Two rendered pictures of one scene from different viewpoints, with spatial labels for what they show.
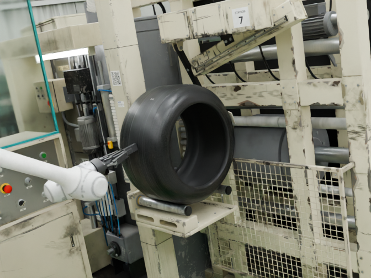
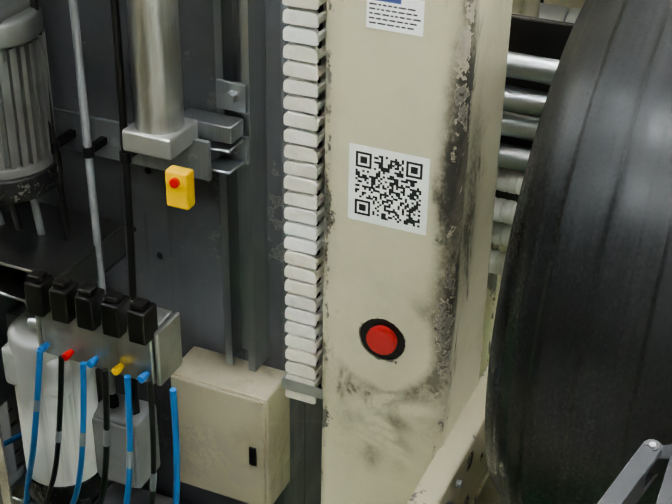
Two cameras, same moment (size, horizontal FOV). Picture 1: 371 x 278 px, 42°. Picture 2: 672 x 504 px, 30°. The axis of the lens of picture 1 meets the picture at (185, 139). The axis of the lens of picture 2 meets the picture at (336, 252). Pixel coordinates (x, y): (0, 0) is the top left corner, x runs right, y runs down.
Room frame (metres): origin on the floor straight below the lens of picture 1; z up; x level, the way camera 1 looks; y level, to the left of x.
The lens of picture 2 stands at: (1.53, 0.73, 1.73)
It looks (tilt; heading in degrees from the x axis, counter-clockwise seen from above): 31 degrees down; 336
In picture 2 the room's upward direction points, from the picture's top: 1 degrees clockwise
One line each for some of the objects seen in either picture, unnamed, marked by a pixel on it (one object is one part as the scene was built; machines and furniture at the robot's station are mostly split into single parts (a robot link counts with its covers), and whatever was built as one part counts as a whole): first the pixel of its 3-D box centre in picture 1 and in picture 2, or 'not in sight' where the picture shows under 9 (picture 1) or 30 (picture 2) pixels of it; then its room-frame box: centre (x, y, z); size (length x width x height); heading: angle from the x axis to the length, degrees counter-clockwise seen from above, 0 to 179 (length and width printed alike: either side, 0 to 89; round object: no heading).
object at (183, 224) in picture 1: (164, 218); not in sight; (2.17, 0.16, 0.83); 0.36 x 0.09 x 0.06; 43
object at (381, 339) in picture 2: not in sight; (383, 337); (2.40, 0.29, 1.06); 0.03 x 0.02 x 0.03; 43
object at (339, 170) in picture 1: (266, 224); not in sight; (2.32, -0.34, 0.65); 0.90 x 0.02 x 0.70; 43
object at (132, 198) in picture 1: (159, 191); (476, 442); (2.40, 0.17, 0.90); 0.40 x 0.03 x 0.10; 133
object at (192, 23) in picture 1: (218, 19); not in sight; (2.38, -0.25, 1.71); 0.61 x 0.25 x 0.15; 43
